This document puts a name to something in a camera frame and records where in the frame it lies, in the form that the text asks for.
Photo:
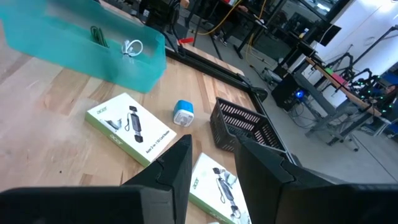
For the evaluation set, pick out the person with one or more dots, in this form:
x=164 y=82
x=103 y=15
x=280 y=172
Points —
x=390 y=93

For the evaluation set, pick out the green translucent plastic bin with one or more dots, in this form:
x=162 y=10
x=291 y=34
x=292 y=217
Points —
x=77 y=62

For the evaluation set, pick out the black plastic basket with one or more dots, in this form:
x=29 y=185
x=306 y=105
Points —
x=248 y=124

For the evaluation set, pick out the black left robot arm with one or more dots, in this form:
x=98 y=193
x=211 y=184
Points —
x=157 y=14

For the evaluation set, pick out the white Acer card reader box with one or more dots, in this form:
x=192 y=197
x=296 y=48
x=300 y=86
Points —
x=124 y=124
x=205 y=186

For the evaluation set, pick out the green stick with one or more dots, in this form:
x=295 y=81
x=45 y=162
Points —
x=99 y=36

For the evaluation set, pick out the long wooden workbench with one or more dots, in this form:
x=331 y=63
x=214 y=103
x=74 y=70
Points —
x=342 y=85

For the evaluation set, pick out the black computer with blue light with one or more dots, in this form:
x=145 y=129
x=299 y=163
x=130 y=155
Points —
x=284 y=91

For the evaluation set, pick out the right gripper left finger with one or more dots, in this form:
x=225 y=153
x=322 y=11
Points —
x=177 y=174

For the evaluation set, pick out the blue USB wall charger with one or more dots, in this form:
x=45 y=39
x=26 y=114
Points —
x=183 y=113

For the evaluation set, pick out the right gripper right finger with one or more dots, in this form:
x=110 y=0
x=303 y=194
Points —
x=264 y=177

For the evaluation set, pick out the small red object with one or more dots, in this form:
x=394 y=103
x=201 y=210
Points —
x=186 y=40

